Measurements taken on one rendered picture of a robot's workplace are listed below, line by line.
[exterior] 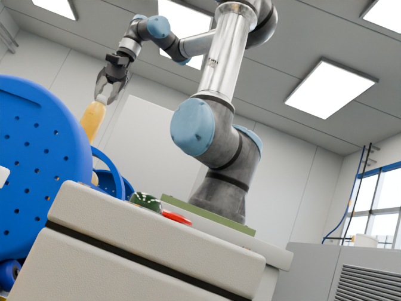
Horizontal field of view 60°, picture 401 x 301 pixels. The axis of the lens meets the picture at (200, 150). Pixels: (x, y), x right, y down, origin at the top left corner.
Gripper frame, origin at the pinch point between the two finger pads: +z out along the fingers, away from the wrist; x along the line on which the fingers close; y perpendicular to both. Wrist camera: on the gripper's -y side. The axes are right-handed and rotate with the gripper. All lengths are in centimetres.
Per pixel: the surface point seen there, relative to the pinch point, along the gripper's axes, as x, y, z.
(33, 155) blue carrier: -16, -65, 31
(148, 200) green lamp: -37, -95, 32
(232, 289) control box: -42, -100, 35
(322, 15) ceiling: -96, 153, -196
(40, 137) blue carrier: -16, -64, 28
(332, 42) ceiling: -121, 183, -196
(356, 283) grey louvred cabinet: -150, 86, 22
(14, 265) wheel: -20, -62, 46
